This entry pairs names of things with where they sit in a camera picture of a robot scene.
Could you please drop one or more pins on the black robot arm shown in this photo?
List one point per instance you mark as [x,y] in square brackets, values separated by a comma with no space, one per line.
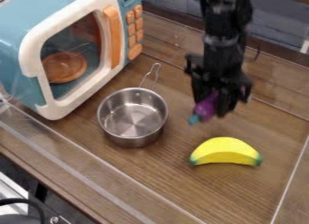
[225,20]

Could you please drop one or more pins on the black device bottom left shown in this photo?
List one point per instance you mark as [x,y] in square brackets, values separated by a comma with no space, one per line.
[31,211]

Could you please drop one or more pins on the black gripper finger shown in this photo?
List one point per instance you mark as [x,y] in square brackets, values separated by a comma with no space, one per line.
[198,88]
[226,101]

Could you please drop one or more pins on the orange plate inside microwave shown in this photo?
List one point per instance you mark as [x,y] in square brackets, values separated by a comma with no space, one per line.
[65,66]

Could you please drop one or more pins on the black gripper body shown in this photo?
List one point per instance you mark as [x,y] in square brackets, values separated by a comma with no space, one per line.
[217,79]

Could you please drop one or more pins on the yellow toy banana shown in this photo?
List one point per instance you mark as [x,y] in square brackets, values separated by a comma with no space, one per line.
[225,150]

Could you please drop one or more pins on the blue toy microwave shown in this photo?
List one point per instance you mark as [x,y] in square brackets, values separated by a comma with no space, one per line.
[103,29]

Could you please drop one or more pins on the silver pot with handle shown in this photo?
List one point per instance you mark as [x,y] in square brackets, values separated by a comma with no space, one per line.
[133,113]

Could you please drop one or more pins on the purple toy eggplant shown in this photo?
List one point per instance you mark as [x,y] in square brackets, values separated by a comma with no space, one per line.
[204,109]

